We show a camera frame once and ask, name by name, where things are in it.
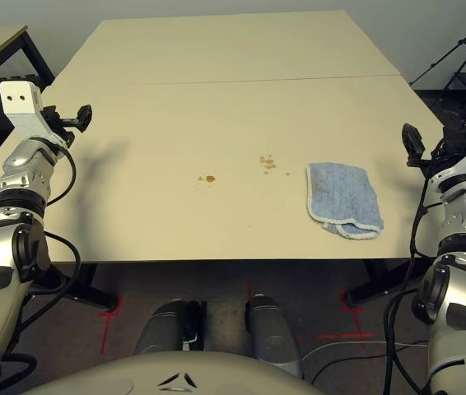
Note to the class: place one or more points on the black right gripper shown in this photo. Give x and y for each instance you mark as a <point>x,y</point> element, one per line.
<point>453,142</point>

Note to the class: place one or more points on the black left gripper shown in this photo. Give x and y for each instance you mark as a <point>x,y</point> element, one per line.
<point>57,123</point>

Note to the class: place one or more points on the blue terry rag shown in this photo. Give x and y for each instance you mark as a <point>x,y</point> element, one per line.
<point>342,193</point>

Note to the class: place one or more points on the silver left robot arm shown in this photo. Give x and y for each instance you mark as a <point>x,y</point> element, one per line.
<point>15,181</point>

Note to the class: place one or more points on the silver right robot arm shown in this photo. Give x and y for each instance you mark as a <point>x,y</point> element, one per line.
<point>463,288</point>

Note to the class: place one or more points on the black table leg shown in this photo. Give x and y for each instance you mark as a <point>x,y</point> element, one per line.
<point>93,288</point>
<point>381,280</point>

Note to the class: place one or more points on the single brown liquid spot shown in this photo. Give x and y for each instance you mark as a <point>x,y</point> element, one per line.
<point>210,178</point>

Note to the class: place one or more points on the cluster of brown liquid drops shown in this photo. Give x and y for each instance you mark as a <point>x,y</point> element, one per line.
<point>269,163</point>

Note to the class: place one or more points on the red floor tape cross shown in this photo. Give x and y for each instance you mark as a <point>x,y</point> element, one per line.
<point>107,319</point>
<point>354,335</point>

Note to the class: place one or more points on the grey robot left leg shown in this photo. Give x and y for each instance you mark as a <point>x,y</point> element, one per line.
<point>167,329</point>

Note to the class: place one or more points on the grey robot leg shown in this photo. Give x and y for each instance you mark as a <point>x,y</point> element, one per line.
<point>272,329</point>
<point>167,329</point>

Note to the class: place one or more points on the grey robot right leg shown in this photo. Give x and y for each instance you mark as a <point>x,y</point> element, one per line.
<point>272,329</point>

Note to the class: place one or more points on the grey robot torso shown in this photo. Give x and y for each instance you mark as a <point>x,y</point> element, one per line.
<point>142,374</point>

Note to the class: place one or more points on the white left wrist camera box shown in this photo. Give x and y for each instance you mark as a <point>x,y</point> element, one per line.
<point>19,105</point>

